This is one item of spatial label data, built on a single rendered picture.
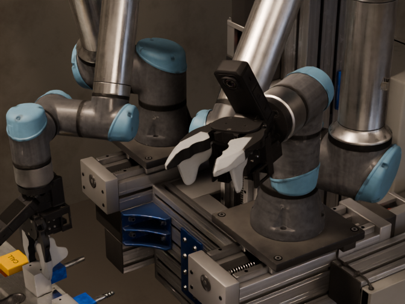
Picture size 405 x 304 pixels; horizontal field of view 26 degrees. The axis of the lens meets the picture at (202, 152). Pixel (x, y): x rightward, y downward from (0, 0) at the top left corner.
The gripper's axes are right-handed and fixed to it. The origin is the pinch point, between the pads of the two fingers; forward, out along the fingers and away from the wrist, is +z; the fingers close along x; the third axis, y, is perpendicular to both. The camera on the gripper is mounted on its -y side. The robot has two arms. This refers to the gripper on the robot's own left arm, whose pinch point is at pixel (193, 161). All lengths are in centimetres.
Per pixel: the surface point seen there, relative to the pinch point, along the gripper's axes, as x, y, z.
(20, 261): 79, 52, -39
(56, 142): 191, 89, -172
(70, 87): 184, 66, -179
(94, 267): 154, 126, -142
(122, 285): 138, 128, -138
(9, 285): 69, 48, -25
